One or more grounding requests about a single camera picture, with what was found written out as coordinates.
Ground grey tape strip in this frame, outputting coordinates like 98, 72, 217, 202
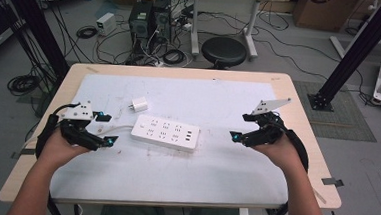
320, 177, 345, 188

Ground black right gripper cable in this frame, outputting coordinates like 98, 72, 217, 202
251, 120, 313, 215

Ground black round stool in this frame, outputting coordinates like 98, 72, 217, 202
199, 34, 249, 72

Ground black aluminium frame post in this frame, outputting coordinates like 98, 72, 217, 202
306, 0, 381, 116
0, 0, 75, 82

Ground coiled black cable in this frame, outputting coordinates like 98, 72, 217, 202
161, 48, 187, 67
74, 24, 99, 41
6, 72, 42, 98

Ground black computer tower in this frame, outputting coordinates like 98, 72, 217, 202
126, 0, 154, 50
149, 0, 175, 44

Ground white charger plug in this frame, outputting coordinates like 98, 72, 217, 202
127, 95, 150, 115

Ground grey floor mat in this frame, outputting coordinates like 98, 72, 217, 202
289, 80, 381, 144

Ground person's right hand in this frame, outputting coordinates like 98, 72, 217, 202
249, 132, 309, 180

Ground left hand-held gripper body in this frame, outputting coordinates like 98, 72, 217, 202
57, 100, 109, 152

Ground white table mat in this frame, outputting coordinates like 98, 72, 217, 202
49, 69, 296, 215

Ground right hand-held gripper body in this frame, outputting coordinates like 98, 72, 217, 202
241, 95, 293, 151

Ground person's left hand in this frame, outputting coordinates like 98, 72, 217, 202
36, 124, 93, 169

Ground white bench power supply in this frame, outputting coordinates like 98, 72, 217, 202
95, 11, 119, 38

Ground light wooden table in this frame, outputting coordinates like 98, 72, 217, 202
0, 55, 351, 215

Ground large cardboard box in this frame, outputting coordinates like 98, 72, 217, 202
290, 0, 361, 35

